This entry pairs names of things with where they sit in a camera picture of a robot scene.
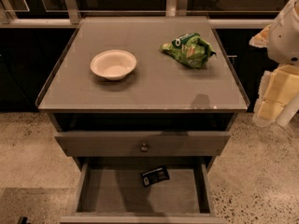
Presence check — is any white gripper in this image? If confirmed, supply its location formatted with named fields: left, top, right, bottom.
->
left=249, top=19, right=299, bottom=127

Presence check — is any black rxbar chocolate wrapper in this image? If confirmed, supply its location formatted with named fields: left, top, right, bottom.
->
left=141, top=166, right=170, bottom=187

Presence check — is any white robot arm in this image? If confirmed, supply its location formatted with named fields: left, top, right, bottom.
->
left=249, top=0, right=299, bottom=127

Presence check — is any grey drawer cabinet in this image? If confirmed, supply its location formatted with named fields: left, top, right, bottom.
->
left=35, top=15, right=250, bottom=173

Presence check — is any grey top drawer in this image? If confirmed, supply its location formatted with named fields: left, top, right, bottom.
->
left=54, top=131, right=231, bottom=157

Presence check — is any round metal drawer knob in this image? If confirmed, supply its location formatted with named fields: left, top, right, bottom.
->
left=140, top=143, right=150, bottom=152

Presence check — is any grey open middle drawer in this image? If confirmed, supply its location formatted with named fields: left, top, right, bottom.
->
left=59, top=157, right=226, bottom=224

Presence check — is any green crumpled chip bag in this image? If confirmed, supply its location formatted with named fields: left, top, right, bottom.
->
left=160, top=33, right=216, bottom=68

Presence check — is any white paper bowl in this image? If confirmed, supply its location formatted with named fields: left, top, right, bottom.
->
left=90, top=49, right=136, bottom=81

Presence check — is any small black floor object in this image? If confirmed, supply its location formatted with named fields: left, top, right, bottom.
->
left=17, top=217, right=27, bottom=224

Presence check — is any white cylindrical post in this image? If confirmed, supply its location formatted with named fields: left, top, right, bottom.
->
left=277, top=92, right=299, bottom=126

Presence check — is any metal railing frame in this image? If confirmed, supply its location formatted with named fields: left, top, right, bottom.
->
left=0, top=0, right=289, bottom=29

